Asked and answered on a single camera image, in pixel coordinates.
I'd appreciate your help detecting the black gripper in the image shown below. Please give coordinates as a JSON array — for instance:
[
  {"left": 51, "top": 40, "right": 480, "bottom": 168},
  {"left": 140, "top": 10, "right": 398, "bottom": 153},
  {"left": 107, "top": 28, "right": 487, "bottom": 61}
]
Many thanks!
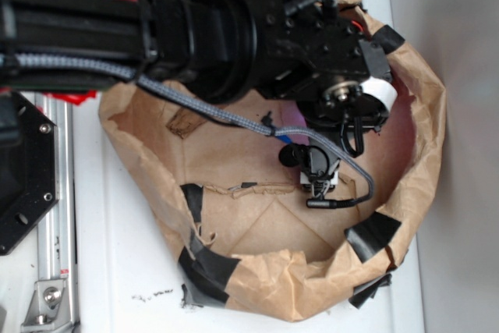
[{"left": 297, "top": 41, "right": 398, "bottom": 158}]

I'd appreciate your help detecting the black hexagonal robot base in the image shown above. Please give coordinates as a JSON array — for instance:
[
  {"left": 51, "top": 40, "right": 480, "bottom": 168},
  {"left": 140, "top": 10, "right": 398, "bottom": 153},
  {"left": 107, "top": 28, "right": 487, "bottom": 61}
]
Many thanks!
[{"left": 1, "top": 92, "right": 58, "bottom": 256}]

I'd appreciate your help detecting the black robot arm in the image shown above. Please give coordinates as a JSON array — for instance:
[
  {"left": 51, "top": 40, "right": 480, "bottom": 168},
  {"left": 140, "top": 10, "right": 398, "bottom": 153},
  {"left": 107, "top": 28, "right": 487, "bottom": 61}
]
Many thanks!
[{"left": 1, "top": 0, "right": 397, "bottom": 155}]

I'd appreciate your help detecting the brown paper bag bin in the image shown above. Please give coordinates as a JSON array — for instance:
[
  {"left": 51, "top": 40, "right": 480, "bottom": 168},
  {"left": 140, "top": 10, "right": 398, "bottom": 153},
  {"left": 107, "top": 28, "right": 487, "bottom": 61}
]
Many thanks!
[{"left": 99, "top": 0, "right": 446, "bottom": 321}]

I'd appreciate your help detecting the small gripper camera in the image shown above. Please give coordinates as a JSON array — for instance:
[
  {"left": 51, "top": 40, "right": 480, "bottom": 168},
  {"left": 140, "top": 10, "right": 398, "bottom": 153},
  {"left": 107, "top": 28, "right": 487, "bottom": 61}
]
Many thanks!
[{"left": 278, "top": 143, "right": 340, "bottom": 200}]

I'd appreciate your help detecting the aluminium extrusion rail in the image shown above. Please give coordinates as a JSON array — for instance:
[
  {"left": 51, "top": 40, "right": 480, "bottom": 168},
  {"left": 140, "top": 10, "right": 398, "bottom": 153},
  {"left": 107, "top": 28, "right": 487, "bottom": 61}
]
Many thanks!
[{"left": 35, "top": 94, "right": 80, "bottom": 332}]

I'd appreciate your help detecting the grey braided cable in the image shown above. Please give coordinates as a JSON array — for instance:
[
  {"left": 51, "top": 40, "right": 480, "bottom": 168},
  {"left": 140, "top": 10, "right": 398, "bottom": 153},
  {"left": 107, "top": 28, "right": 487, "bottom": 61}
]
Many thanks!
[{"left": 0, "top": 51, "right": 375, "bottom": 209}]

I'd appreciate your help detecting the metal corner bracket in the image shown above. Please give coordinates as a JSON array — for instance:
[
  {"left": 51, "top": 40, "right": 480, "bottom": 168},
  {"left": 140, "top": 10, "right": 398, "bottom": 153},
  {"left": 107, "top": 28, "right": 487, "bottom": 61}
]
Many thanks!
[{"left": 20, "top": 278, "right": 72, "bottom": 332}]

